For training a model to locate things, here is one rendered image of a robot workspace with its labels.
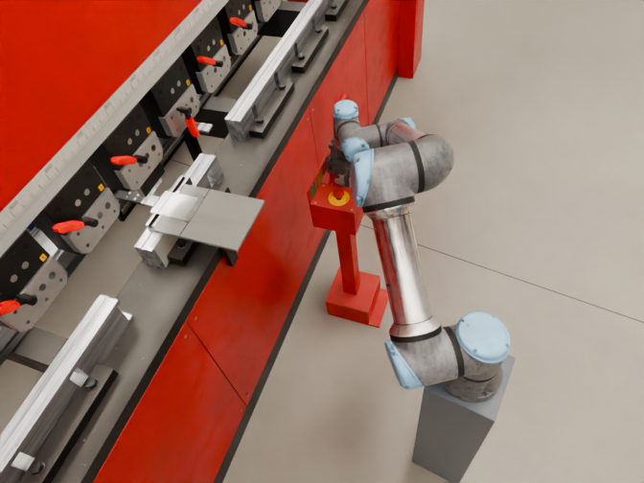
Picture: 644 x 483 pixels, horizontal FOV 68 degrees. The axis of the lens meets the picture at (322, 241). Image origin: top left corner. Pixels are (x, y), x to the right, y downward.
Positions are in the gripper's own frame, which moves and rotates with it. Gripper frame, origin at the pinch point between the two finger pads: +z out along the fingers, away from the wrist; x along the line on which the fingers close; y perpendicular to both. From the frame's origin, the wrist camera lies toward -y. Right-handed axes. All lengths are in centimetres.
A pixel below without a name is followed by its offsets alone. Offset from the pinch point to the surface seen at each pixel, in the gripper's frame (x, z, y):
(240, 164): 11.5, -11.2, 35.9
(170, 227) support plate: 50, -24, 36
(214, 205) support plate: 40, -24, 28
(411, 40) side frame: -172, 47, 14
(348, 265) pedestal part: 8.1, 38.6, -2.6
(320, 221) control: 15.1, 4.1, 5.9
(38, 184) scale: 71, -60, 42
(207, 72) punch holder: 11, -46, 40
